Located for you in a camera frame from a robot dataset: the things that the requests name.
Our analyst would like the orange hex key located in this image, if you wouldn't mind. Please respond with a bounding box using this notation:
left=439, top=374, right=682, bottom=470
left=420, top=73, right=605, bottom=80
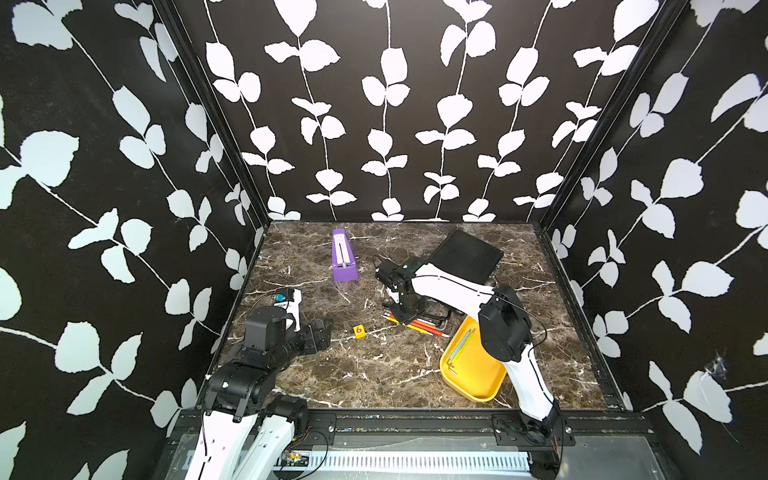
left=411, top=318, right=443, bottom=332

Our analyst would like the teal hex key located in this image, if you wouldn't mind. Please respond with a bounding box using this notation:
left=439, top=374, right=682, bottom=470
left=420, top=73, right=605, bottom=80
left=449, top=328, right=475, bottom=364

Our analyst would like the small silver hex key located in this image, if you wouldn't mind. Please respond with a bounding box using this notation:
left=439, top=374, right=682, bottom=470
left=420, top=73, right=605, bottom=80
left=448, top=362, right=462, bottom=376

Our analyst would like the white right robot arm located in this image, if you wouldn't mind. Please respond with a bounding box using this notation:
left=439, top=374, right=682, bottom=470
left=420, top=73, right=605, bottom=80
left=375, top=257, right=560, bottom=446

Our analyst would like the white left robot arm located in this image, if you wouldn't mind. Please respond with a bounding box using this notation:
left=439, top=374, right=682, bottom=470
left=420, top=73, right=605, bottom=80
left=185, top=306, right=333, bottom=479

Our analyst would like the black hex key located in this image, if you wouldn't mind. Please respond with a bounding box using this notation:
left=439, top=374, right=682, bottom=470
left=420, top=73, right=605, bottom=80
left=418, top=305, right=452, bottom=324

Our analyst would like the yellow plastic storage tray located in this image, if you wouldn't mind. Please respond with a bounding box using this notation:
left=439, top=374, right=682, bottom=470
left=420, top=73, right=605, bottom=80
left=439, top=316, right=507, bottom=402

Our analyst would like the purple metronome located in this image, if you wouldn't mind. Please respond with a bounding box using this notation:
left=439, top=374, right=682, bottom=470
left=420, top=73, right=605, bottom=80
left=331, top=229, right=360, bottom=283

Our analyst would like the black ribbed carrying case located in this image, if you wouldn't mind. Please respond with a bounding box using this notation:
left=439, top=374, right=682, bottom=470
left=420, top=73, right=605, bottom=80
left=428, top=229, right=504, bottom=284

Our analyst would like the small green circuit board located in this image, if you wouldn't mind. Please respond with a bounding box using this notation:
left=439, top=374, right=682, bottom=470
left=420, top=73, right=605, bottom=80
left=281, top=452, right=310, bottom=468

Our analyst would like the white ribbed strip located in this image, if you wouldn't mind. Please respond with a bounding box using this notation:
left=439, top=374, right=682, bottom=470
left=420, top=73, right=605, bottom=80
left=273, top=451, right=530, bottom=475

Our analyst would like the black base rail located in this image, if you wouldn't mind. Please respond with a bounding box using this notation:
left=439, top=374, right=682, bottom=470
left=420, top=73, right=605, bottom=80
left=155, top=409, right=663, bottom=479

